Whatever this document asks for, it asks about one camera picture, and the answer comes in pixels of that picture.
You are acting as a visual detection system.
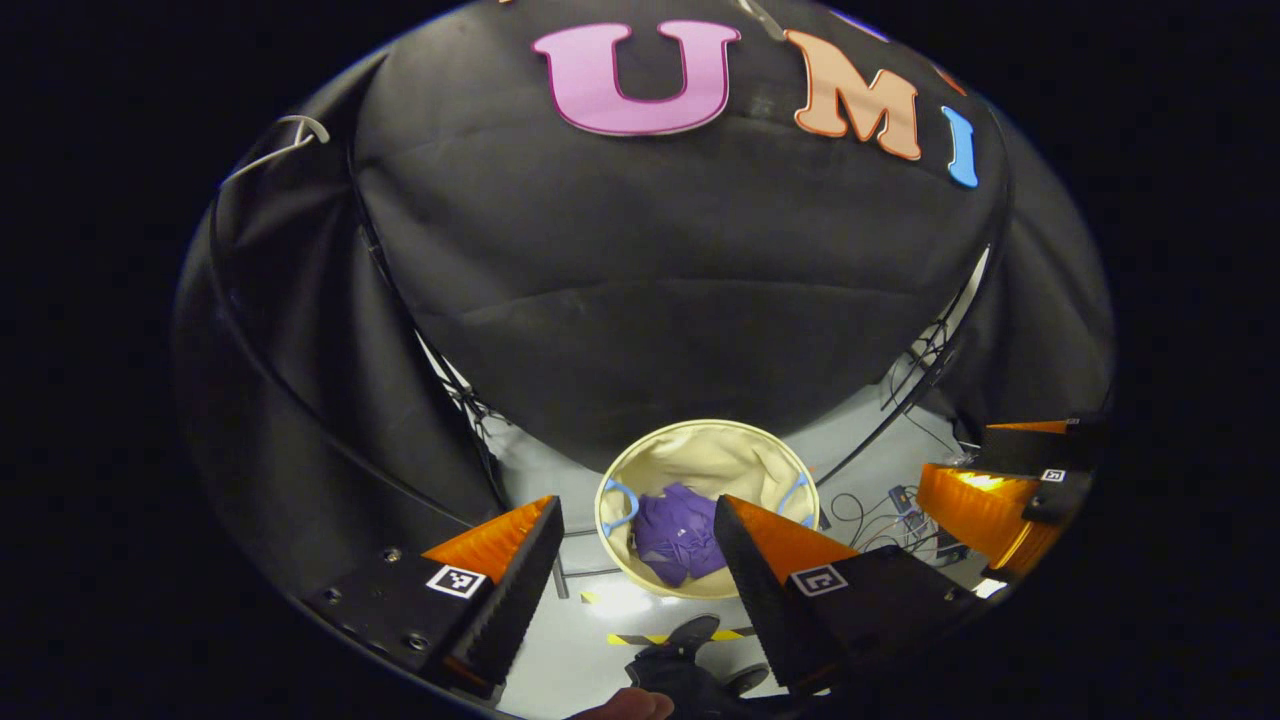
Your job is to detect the yellow black floor tape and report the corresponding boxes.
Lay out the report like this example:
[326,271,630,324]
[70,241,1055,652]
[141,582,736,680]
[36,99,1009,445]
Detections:
[607,627,756,647]

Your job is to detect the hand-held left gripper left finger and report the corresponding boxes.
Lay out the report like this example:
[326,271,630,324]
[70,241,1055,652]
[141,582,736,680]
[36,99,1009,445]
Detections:
[298,495,565,701]

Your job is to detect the black backdrop cloth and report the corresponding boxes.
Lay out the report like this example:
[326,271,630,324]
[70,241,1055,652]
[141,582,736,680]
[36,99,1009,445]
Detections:
[170,0,1116,601]

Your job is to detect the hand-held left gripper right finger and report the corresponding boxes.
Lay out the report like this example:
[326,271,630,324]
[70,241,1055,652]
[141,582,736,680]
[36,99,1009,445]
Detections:
[713,494,993,698]

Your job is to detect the cream fabric laundry hamper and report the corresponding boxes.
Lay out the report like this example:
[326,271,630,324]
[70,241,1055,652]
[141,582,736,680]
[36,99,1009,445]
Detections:
[595,420,821,601]

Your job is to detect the purple corduroy jacket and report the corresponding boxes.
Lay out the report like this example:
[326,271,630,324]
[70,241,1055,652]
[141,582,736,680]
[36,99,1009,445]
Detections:
[632,483,731,589]

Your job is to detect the plain white hanger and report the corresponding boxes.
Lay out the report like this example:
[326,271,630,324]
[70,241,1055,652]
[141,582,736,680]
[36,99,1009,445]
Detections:
[225,114,331,187]

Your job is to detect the tangled black floor cables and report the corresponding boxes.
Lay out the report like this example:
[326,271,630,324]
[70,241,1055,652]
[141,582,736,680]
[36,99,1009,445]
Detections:
[828,488,966,563]

